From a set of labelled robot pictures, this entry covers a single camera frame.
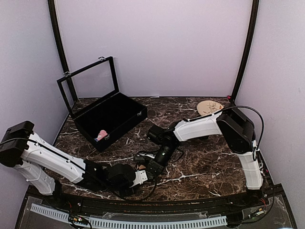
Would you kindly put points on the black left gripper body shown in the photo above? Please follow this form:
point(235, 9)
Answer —
point(112, 188)

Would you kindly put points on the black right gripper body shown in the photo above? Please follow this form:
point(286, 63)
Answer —
point(167, 155)

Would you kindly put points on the brown argyle sock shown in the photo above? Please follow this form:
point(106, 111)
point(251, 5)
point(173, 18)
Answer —
point(140, 166)

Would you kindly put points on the pink teal patterned sock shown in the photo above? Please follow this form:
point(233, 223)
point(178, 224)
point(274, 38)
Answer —
point(101, 135)

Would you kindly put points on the black storage box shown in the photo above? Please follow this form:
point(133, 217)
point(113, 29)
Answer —
point(117, 116)

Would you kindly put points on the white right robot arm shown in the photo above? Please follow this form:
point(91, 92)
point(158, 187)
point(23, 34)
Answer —
point(230, 122)

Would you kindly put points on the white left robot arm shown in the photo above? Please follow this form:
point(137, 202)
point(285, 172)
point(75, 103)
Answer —
point(24, 150)

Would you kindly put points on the black box glass lid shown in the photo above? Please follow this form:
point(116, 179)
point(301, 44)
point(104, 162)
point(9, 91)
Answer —
point(97, 80)

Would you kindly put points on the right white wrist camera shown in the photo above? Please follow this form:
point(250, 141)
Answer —
point(144, 156)

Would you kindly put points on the white slotted cable duct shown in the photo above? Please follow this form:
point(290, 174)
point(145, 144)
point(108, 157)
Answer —
point(127, 222)

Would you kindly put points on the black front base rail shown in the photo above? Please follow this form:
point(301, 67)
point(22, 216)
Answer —
point(86, 202)

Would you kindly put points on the left black frame post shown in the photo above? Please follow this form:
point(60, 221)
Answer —
point(57, 37)

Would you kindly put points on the black frame post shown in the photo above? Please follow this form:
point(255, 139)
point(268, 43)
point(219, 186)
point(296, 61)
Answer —
point(246, 52)
point(57, 37)

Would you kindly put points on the right black frame post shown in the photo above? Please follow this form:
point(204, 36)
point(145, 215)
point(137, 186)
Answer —
point(246, 52)

